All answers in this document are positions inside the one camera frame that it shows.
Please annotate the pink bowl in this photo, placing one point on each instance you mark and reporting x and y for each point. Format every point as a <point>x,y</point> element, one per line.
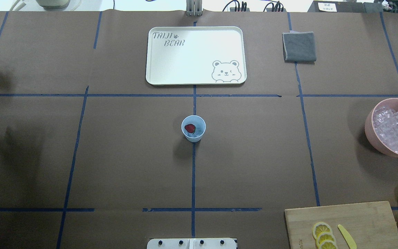
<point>370,129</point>

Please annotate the bamboo cutting board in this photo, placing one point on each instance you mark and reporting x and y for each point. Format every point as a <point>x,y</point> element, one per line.
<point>371,225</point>

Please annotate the clear ice cubes pile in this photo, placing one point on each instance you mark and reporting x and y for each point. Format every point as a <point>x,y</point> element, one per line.
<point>385,122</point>

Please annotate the black box with label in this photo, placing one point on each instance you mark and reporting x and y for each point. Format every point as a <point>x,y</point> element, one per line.
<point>326,6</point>

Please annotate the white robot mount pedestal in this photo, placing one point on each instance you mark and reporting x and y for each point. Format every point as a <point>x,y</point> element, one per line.
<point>192,243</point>

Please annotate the lemon slices row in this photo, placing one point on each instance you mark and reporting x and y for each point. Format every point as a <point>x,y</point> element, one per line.
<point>323,236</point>

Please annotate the yellow plastic knife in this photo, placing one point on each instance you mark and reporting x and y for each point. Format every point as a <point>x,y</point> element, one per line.
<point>347,237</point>

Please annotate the white bear serving tray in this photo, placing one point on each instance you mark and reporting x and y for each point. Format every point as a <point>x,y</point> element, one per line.
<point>212,55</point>

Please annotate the red strawberry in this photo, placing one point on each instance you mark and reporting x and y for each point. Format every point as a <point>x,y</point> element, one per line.
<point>190,128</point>

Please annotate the aluminium frame post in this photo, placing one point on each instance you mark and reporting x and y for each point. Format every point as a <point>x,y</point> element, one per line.
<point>194,8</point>

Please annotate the grey folded cloth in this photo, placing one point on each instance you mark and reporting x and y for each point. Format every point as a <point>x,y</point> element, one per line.
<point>299,47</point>

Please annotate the light blue plastic cup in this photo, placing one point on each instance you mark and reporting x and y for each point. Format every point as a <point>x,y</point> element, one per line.
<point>200,128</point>

